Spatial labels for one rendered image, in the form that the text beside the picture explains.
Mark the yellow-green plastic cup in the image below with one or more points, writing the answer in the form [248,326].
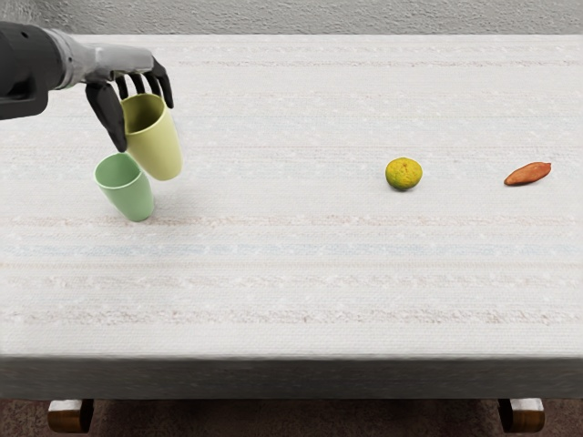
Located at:
[152,141]

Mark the orange sweet potato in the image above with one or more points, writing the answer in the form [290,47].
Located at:
[528,174]

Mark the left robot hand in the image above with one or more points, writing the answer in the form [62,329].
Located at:
[119,60]

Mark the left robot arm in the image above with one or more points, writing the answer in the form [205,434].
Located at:
[23,64]

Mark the light green plastic cup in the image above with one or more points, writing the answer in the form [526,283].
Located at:
[127,191]

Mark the yellow-green citrus fruit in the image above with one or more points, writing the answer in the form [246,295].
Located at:
[403,173]

